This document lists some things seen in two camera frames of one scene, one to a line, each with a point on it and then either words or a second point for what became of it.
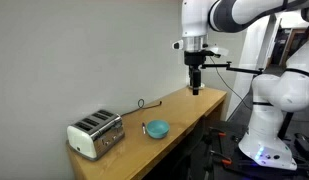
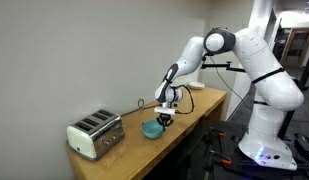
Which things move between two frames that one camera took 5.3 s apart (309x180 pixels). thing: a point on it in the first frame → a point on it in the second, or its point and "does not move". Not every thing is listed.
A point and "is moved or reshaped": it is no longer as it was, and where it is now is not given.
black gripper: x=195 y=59 → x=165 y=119
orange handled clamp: x=218 y=131 does not move
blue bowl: x=157 y=129 is moved or reshaped
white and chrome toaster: x=95 y=132 does not move
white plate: x=201 y=87 does not move
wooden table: x=149 y=131 does not move
